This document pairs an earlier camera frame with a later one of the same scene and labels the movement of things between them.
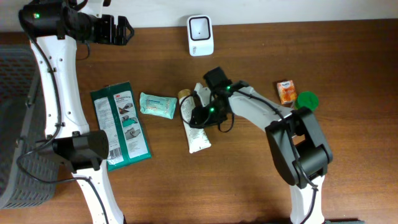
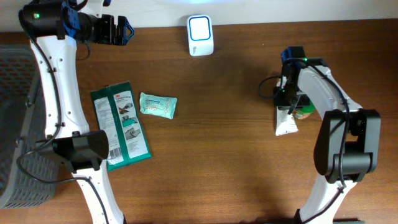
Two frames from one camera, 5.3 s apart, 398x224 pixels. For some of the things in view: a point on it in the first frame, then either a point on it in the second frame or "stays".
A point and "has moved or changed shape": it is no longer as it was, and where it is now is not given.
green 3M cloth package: (117, 114) stays
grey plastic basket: (29, 172) stays
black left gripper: (108, 37) stays
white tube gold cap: (197, 137) has moved or changed shape
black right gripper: (204, 116) to (280, 101)
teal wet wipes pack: (161, 106) stays
